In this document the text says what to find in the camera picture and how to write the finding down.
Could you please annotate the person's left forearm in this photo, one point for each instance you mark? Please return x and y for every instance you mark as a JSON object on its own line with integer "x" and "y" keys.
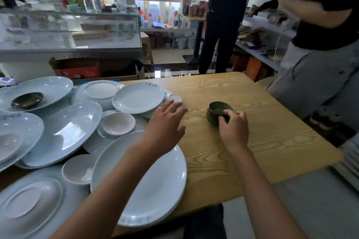
{"x": 112, "y": 196}

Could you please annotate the white wall shelf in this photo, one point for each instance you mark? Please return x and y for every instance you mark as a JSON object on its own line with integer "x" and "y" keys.
{"x": 263, "y": 51}

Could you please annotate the person's right hand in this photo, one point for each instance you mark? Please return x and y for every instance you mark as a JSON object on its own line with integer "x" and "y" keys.
{"x": 234, "y": 132}

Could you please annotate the brown cardboard box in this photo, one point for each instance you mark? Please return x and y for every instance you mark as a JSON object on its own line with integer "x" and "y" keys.
{"x": 84, "y": 69}

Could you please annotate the person's right thumb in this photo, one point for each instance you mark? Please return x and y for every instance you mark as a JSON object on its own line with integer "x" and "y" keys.
{"x": 223, "y": 121}

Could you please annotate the beige plastic stool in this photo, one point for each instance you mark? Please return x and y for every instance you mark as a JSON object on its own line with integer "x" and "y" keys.
{"x": 147, "y": 48}

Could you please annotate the person's left thumb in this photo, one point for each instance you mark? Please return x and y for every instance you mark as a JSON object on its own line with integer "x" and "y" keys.
{"x": 179, "y": 135}

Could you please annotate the person's left hand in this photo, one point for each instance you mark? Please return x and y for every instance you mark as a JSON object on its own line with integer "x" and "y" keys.
{"x": 161, "y": 132}

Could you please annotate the orange detergent bottle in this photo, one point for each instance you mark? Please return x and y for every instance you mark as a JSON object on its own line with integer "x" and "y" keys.
{"x": 141, "y": 16}

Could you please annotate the small pinkish white saucer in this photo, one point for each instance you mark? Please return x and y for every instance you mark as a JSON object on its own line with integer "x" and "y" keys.
{"x": 9, "y": 146}
{"x": 118, "y": 123}
{"x": 78, "y": 169}

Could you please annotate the black stand pole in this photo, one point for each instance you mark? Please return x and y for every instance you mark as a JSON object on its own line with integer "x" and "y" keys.
{"x": 197, "y": 40}

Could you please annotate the single dark green dish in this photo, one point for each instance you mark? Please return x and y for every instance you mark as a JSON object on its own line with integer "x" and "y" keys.
{"x": 27, "y": 100}

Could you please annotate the person's dark trousers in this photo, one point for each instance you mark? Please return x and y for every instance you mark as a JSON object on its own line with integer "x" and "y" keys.
{"x": 204, "y": 223}

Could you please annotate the upturned white oval platter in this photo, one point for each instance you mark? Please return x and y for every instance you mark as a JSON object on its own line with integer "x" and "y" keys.
{"x": 30, "y": 208}

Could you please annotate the tiny white sauce dish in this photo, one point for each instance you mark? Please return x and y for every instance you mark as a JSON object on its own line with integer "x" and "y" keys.
{"x": 173, "y": 97}

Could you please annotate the large white round plate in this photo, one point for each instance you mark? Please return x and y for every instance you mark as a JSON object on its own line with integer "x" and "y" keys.
{"x": 157, "y": 185}

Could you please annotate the stack of dark green dishes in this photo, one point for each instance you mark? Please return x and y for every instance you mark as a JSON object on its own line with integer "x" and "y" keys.
{"x": 214, "y": 111}

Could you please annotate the person's left middle finger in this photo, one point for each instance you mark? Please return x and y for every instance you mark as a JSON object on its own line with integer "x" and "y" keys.
{"x": 168, "y": 105}

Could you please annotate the orange box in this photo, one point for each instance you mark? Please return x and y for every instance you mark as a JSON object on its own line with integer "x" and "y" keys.
{"x": 253, "y": 69}

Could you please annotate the white plate under saucer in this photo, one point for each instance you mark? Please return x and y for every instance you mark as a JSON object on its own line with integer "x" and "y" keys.
{"x": 140, "y": 125}

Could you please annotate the upturned white deep plate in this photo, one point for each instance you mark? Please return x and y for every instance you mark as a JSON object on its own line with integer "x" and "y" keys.
{"x": 98, "y": 91}

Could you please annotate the person's right forearm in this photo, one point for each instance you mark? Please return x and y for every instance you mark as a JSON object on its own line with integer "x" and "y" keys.
{"x": 260, "y": 194}

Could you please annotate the glass display counter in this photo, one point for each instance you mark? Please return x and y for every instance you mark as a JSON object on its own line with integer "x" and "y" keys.
{"x": 70, "y": 40}

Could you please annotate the stack of white trays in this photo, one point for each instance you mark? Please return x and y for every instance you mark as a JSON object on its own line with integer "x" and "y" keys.
{"x": 347, "y": 160}

